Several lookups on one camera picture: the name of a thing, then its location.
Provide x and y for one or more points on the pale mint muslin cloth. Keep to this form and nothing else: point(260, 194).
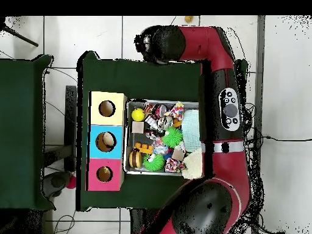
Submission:
point(192, 131)

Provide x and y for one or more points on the cream muslin cloth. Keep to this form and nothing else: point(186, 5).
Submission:
point(193, 165)

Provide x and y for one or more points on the yellow plush duck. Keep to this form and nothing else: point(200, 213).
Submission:
point(105, 170)

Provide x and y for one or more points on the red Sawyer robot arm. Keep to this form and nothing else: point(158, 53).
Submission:
point(226, 168)

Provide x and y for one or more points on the shallow clear mesh bin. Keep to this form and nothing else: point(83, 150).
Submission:
point(129, 136)

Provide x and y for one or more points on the wooden box with three holes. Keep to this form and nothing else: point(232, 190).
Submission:
point(97, 117)

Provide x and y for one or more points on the crushed red drink can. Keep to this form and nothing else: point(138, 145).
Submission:
point(159, 111)

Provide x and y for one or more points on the plain wooden cube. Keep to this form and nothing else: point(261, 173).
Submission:
point(138, 127)

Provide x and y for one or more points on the green spiky toy with eyes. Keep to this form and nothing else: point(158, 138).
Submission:
point(173, 137)
point(156, 163)

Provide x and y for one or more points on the yellow smiley ball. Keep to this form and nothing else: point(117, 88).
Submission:
point(138, 114)

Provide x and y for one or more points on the colourful polka-dot wrapper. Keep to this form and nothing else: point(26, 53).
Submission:
point(176, 111)
point(175, 165)

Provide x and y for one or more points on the wooden toy hamburger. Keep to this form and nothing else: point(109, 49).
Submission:
point(135, 159)

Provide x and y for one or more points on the beige round toy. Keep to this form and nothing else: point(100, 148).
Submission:
point(108, 139)

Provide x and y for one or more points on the dark green table cloth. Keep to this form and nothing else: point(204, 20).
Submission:
point(146, 80)

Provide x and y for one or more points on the grey round floor base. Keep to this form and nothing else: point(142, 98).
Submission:
point(57, 181)

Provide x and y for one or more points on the dark green side-table cloth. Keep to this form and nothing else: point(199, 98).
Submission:
point(24, 146)

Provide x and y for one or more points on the black tripod leg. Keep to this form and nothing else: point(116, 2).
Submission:
point(22, 39)

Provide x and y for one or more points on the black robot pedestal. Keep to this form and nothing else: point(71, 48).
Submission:
point(136, 221)

